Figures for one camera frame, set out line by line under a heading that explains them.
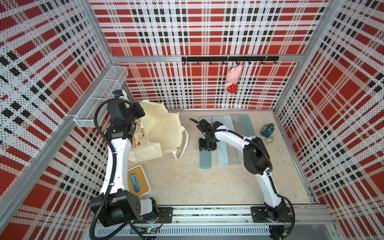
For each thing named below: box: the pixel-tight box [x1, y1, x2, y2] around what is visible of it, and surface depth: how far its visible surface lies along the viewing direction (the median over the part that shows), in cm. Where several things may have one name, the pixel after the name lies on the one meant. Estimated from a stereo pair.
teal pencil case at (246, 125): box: [239, 114, 256, 137], surface depth 116 cm
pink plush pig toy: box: [224, 64, 243, 94], surface depth 96 cm
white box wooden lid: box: [127, 165, 150, 198], surface depth 82 cm
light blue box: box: [200, 149, 212, 170], surface depth 95 cm
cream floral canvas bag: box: [128, 99, 188, 163], surface depth 90 cm
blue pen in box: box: [130, 173, 140, 193], surface depth 83 cm
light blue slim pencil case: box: [222, 115, 235, 131], surface depth 114 cm
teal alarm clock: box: [260, 123, 275, 138], surface depth 102 cm
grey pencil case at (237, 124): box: [229, 113, 244, 137], surface depth 116 cm
